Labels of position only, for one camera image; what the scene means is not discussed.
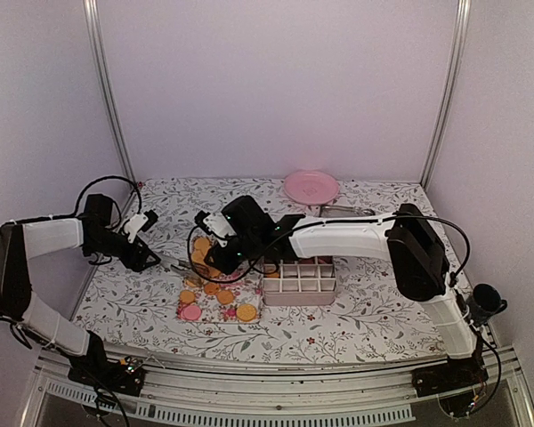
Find compartment tin box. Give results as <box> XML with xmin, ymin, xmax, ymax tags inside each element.
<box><xmin>262</xmin><ymin>256</ymin><xmax>336</xmax><ymax>307</ymax></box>

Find round cream sandwich cookie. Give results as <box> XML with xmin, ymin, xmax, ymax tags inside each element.
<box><xmin>236</xmin><ymin>304</ymin><xmax>257</xmax><ymax>322</ymax></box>

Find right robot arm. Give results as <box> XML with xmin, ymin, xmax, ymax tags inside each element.
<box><xmin>195</xmin><ymin>196</ymin><xmax>484</xmax><ymax>388</ymax></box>

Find left aluminium post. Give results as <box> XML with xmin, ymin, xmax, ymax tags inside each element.
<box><xmin>83</xmin><ymin>0</ymin><xmax>136</xmax><ymax>181</ymax></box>

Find pink round cookie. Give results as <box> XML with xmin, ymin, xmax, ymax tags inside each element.
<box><xmin>179</xmin><ymin>304</ymin><xmax>202</xmax><ymax>322</ymax></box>

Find aluminium post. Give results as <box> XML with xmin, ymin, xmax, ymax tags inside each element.
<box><xmin>420</xmin><ymin>0</ymin><xmax>472</xmax><ymax>190</ymax></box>
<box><xmin>83</xmin><ymin>0</ymin><xmax>136</xmax><ymax>181</ymax></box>

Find floral tablecloth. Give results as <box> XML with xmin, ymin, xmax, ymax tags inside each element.
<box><xmin>74</xmin><ymin>178</ymin><xmax>445</xmax><ymax>365</ymax></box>

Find metal tin lid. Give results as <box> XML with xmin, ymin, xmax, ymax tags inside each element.
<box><xmin>320</xmin><ymin>205</ymin><xmax>376</xmax><ymax>218</ymax></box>

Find right aluminium post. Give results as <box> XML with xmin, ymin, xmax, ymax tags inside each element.
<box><xmin>420</xmin><ymin>0</ymin><xmax>472</xmax><ymax>190</ymax></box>

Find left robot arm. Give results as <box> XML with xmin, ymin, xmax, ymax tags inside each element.
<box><xmin>0</xmin><ymin>175</ymin><xmax>160</xmax><ymax>386</ymax></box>

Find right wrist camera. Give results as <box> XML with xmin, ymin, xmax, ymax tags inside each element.
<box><xmin>195</xmin><ymin>211</ymin><xmax>236</xmax><ymax>247</ymax></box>

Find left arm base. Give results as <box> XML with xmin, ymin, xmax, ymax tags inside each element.
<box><xmin>67</xmin><ymin>332</ymin><xmax>146</xmax><ymax>397</ymax></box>

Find floral cookie tray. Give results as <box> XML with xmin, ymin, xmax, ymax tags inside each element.
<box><xmin>177</xmin><ymin>237</ymin><xmax>263</xmax><ymax>324</ymax></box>

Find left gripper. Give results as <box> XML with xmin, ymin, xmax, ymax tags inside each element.
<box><xmin>86</xmin><ymin>229</ymin><xmax>162</xmax><ymax>271</ymax></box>

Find dark blue cup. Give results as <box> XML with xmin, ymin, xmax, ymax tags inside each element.
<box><xmin>466</xmin><ymin>284</ymin><xmax>508</xmax><ymax>326</ymax></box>

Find pink plate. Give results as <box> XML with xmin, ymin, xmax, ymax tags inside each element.
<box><xmin>283</xmin><ymin>170</ymin><xmax>340</xmax><ymax>205</ymax></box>

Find metal tongs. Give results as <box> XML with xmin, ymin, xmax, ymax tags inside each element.
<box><xmin>160</xmin><ymin>256</ymin><xmax>212</xmax><ymax>287</ymax></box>

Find front aluminium rail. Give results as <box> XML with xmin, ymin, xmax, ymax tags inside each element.
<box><xmin>21</xmin><ymin>344</ymin><xmax>534</xmax><ymax>427</ymax></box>

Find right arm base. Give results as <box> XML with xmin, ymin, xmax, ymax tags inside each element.
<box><xmin>411</xmin><ymin>357</ymin><xmax>489</xmax><ymax>397</ymax></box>

